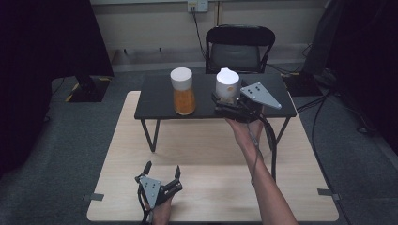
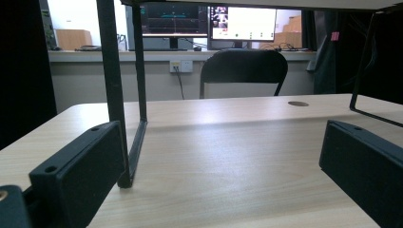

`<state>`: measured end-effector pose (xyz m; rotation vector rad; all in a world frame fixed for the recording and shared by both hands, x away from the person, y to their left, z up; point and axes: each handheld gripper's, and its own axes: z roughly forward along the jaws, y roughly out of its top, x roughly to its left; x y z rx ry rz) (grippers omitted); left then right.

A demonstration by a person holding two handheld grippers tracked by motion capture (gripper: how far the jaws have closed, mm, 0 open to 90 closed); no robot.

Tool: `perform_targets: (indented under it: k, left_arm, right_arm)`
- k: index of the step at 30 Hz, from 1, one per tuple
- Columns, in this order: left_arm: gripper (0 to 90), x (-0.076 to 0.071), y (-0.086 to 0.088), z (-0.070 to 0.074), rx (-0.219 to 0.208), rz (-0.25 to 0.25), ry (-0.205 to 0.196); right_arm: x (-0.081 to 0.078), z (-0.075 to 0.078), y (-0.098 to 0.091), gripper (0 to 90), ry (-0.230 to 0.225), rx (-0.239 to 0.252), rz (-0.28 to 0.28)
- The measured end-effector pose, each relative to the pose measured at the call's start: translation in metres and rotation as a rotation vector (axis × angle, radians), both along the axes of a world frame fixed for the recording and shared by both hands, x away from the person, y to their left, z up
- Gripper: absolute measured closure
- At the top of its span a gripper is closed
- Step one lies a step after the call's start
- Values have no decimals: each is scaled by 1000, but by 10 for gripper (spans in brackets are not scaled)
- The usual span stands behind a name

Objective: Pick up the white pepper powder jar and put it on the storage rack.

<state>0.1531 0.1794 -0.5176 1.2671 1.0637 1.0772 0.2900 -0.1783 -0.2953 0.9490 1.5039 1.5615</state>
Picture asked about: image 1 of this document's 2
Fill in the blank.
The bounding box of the orange spice jar white lid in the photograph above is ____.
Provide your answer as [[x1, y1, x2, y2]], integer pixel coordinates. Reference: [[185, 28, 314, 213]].
[[169, 67, 196, 116]]

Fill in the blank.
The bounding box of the person's left hand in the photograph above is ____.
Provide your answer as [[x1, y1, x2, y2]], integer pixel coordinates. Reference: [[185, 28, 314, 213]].
[[146, 198, 174, 225]]

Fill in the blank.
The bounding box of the black socket cable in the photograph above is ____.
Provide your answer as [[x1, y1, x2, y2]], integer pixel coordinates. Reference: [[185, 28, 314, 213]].
[[191, 7, 208, 60]]

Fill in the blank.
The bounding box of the black metal shelf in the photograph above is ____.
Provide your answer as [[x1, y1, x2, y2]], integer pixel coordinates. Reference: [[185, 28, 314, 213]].
[[134, 73, 298, 154]]

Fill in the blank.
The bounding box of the dark grey cloth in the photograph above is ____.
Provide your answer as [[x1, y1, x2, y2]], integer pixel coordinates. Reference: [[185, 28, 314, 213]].
[[301, 0, 345, 76]]

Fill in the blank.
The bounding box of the person's right hand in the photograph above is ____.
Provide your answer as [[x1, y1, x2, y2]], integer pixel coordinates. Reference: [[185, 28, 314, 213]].
[[224, 117, 266, 154]]

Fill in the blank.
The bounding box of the white wall socket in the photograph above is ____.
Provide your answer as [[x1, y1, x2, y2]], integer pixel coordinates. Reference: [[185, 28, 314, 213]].
[[187, 0, 209, 13]]

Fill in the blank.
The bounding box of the thin grey cord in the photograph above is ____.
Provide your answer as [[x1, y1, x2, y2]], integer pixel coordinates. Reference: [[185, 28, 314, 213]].
[[247, 123, 261, 188]]

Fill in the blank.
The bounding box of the thick black gripper cable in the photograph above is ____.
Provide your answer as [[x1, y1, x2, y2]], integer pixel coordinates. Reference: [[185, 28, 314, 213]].
[[250, 106, 279, 183]]

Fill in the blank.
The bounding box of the grey tape strip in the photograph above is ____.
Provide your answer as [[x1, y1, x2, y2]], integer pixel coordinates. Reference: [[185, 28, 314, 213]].
[[317, 187, 342, 201], [83, 192, 105, 202]]

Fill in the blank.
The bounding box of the white cup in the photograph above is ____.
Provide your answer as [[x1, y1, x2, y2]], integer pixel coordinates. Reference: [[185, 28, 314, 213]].
[[215, 67, 242, 106]]

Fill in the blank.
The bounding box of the black floor cable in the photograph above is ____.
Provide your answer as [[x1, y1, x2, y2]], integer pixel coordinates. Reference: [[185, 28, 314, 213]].
[[296, 90, 353, 225]]

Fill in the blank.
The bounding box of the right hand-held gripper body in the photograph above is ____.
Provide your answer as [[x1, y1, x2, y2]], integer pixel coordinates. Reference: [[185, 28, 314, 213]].
[[229, 82, 283, 124]]

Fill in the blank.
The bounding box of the black curtain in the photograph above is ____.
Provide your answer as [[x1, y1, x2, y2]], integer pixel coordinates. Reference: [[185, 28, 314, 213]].
[[325, 0, 398, 148], [0, 0, 115, 176]]

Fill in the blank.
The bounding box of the black folding chair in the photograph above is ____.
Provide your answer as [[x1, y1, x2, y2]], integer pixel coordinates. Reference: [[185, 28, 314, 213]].
[[205, 24, 276, 75]]

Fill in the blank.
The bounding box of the black stand base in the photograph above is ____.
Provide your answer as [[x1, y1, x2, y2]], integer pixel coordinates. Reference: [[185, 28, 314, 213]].
[[69, 74, 111, 103], [283, 72, 323, 98]]

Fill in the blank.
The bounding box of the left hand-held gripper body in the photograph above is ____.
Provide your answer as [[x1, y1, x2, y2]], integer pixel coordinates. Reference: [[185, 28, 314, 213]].
[[136, 175, 184, 210]]

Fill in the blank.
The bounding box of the yellow floor tape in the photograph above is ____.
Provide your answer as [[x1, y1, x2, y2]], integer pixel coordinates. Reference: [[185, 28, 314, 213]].
[[65, 82, 81, 103]]

